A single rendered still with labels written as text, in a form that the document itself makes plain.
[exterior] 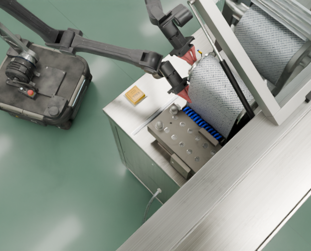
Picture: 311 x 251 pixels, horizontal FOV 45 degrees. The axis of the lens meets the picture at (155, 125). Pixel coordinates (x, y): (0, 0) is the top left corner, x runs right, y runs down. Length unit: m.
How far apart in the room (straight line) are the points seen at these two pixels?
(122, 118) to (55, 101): 0.90
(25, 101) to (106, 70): 0.68
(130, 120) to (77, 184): 1.00
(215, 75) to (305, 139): 0.40
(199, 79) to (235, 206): 0.53
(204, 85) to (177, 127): 0.27
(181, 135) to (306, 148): 0.57
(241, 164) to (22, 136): 2.15
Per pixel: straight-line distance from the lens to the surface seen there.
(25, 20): 1.60
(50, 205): 2.64
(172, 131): 1.58
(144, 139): 1.70
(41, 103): 2.64
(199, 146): 1.56
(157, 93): 1.80
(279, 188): 1.14
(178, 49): 1.45
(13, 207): 2.71
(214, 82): 1.39
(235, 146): 0.91
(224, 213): 1.08
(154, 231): 0.85
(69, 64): 2.74
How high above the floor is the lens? 2.49
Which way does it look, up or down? 67 degrees down
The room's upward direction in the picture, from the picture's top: 1 degrees counter-clockwise
